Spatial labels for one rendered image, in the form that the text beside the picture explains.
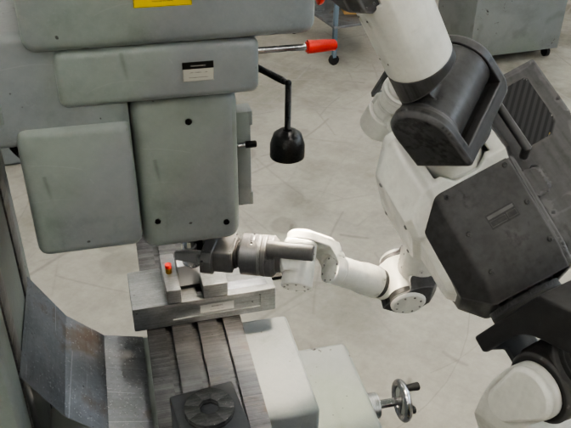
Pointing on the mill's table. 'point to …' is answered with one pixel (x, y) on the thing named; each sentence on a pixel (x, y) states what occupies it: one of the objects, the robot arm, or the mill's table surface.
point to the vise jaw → (213, 284)
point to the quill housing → (186, 167)
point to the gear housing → (156, 70)
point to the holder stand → (209, 408)
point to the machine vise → (193, 297)
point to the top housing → (154, 21)
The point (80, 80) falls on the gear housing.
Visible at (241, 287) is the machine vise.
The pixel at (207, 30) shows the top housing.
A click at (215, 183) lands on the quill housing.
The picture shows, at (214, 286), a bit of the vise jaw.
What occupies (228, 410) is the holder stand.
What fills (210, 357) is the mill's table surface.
